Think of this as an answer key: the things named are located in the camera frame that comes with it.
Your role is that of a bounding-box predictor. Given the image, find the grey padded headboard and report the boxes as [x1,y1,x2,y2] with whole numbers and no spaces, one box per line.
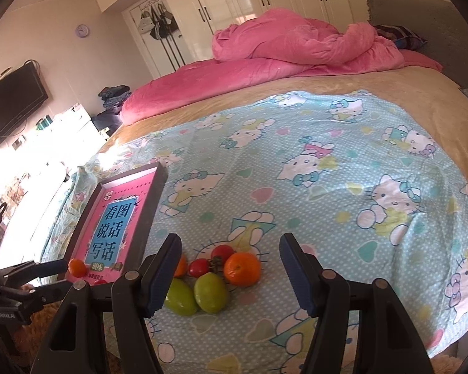
[366,0,468,98]

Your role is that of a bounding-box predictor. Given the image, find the pink book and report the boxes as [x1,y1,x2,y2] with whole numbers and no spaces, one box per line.
[68,167,159,283]

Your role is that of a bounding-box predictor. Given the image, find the black flat television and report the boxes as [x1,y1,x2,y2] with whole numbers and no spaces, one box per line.
[0,61,49,151]

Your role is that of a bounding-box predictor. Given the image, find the dark patterned pillow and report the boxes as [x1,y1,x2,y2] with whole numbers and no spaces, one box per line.
[374,24,427,49]

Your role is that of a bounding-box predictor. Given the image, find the dark framed tray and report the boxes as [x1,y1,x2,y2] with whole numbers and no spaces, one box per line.
[56,161,168,285]

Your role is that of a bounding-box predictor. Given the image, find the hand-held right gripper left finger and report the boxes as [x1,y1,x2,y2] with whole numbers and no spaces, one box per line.
[35,233,183,374]

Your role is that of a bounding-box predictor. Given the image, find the red cherry tomato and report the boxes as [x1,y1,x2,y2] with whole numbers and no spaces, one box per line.
[211,244,236,266]
[188,259,210,278]

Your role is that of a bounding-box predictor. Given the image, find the brown fluffy rug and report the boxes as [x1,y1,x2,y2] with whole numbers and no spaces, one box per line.
[0,292,118,374]

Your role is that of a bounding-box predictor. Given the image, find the tan fleece bed sheet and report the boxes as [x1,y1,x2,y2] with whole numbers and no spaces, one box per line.
[101,64,468,211]

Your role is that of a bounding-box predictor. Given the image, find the large orange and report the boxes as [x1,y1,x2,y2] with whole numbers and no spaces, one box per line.
[223,252,262,287]

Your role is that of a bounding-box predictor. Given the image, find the white door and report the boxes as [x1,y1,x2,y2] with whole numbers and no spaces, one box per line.
[121,0,188,80]

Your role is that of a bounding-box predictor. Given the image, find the cartoon cat printed blanket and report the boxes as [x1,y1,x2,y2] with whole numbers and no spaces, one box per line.
[39,89,468,374]

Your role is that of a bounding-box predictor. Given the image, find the pile of dark clothes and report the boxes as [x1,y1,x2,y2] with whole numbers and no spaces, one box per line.
[91,85,132,137]

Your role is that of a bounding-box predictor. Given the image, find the pink duvet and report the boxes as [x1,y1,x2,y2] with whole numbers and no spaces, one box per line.
[119,8,443,125]

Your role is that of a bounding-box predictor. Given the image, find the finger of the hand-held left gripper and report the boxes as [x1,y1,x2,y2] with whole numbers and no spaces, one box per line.
[19,280,78,309]
[0,259,71,282]

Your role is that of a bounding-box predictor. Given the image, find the black hanging bags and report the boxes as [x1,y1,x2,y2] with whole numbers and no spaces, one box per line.
[150,6,179,40]

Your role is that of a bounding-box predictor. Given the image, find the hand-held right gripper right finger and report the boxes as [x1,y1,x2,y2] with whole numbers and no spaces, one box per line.
[279,233,431,374]

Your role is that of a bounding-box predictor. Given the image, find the green fruit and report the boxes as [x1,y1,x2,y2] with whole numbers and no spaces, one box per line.
[194,273,230,314]
[164,278,197,316]

